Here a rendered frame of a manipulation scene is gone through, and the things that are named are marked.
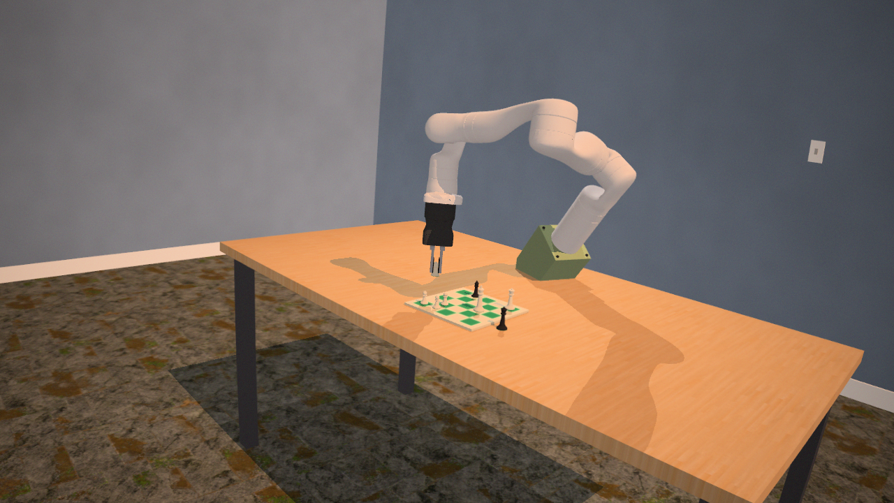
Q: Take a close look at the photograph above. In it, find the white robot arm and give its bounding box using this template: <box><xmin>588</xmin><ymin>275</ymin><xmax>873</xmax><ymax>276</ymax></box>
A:
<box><xmin>425</xmin><ymin>99</ymin><xmax>636</xmax><ymax>254</ymax></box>

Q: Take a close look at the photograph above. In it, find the green and cream chessboard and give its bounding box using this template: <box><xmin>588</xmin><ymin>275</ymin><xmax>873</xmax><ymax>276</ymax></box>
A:
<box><xmin>404</xmin><ymin>287</ymin><xmax>529</xmax><ymax>332</ymax></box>

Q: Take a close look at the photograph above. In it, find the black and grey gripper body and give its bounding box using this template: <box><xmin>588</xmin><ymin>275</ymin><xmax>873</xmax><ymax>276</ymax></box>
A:
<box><xmin>423</xmin><ymin>177</ymin><xmax>463</xmax><ymax>247</ymax></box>

